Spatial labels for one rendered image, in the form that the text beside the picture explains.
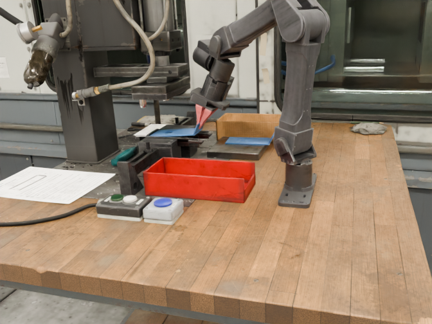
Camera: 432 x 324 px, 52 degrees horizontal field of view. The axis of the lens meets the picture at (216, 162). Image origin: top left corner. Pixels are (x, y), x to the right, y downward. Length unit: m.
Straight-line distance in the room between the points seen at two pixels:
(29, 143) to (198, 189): 1.59
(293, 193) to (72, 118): 0.70
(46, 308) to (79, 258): 1.53
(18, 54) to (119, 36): 1.25
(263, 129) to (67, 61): 0.63
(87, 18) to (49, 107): 1.11
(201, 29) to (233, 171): 0.90
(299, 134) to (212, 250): 0.35
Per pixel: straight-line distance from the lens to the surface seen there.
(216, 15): 1.86
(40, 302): 2.44
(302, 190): 1.04
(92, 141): 1.36
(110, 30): 1.26
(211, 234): 0.88
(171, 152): 1.20
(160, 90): 1.17
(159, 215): 0.93
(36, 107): 2.40
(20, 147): 2.52
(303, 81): 0.98
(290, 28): 0.96
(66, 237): 0.95
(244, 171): 1.10
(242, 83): 1.84
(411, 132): 1.75
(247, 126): 1.46
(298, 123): 1.00
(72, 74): 1.34
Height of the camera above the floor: 1.32
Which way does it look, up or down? 19 degrees down
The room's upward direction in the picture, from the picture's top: 3 degrees counter-clockwise
